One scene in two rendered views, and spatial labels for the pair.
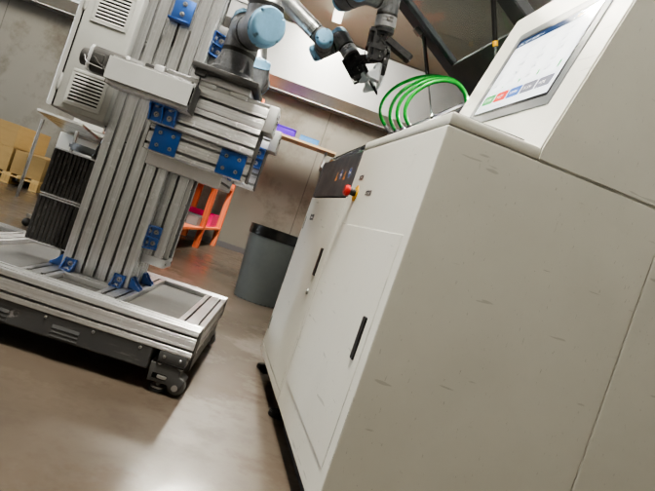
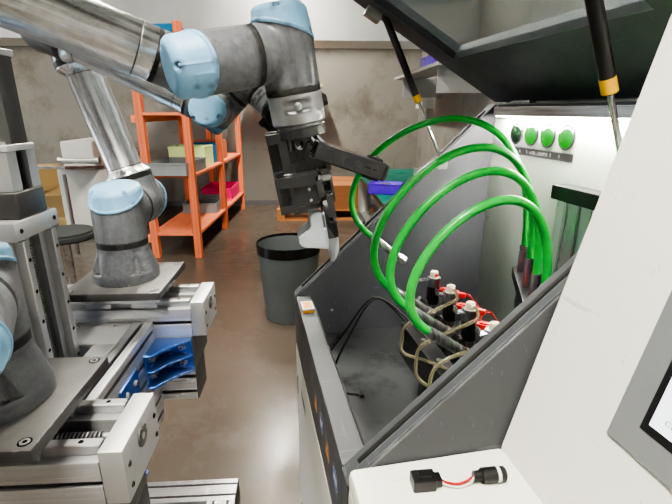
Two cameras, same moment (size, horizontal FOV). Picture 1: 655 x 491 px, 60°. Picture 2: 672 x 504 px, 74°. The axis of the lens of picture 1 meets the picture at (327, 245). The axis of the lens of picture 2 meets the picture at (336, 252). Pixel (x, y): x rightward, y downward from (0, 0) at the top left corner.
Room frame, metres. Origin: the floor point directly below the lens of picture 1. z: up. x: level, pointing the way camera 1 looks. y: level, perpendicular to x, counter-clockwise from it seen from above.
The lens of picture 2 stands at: (1.41, 0.00, 1.43)
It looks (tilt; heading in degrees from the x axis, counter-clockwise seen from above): 18 degrees down; 1
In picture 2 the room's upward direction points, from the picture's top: straight up
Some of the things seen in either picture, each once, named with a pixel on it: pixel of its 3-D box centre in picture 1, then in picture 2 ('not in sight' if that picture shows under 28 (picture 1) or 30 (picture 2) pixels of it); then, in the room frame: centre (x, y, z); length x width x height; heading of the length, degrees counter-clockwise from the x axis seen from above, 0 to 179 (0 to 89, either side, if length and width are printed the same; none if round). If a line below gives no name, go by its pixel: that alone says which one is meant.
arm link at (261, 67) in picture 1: (254, 72); (119, 210); (2.45, 0.54, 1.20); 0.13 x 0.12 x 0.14; 4
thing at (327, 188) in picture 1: (338, 179); (322, 385); (2.24, 0.04, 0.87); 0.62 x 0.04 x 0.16; 12
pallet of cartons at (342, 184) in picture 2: not in sight; (324, 197); (7.79, 0.28, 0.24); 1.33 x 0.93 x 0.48; 94
